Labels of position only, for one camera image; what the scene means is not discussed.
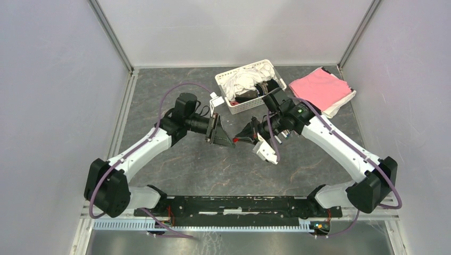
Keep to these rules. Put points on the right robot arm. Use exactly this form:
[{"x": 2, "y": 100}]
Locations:
[{"x": 373, "y": 178}]

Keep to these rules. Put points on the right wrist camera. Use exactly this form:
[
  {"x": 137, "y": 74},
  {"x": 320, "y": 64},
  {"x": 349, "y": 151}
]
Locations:
[{"x": 264, "y": 151}]

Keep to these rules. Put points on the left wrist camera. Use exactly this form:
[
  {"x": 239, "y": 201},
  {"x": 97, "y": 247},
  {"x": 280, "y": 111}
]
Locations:
[{"x": 214, "y": 102}]

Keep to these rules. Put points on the black cloth in basket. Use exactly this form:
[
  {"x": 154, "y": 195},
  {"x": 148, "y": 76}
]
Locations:
[{"x": 262, "y": 89}]

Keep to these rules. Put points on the pink folded cloth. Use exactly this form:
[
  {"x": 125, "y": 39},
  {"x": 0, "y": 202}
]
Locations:
[{"x": 303, "y": 87}]

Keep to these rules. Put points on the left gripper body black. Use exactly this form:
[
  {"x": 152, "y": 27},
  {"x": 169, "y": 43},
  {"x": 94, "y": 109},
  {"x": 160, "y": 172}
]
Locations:
[{"x": 201, "y": 125}]

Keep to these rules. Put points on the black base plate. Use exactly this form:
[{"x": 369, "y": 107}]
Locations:
[{"x": 241, "y": 211}]

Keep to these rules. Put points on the white folded cloth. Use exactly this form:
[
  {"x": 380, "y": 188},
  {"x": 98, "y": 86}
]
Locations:
[{"x": 329, "y": 92}]

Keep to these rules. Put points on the white cloth in basket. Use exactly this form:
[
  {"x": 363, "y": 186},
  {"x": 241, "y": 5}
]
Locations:
[{"x": 244, "y": 79}]

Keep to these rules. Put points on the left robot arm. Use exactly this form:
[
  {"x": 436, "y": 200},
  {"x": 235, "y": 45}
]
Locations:
[{"x": 107, "y": 188}]

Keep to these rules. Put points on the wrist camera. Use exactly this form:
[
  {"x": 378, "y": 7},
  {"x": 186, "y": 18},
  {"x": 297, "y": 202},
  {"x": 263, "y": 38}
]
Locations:
[
  {"x": 264, "y": 151},
  {"x": 214, "y": 102}
]

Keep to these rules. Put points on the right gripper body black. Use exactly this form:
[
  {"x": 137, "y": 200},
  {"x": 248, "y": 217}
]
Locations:
[{"x": 259, "y": 127}]

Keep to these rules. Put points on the white plastic basket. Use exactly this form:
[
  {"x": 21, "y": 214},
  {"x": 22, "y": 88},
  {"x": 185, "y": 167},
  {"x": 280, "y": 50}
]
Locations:
[{"x": 236, "y": 108}]

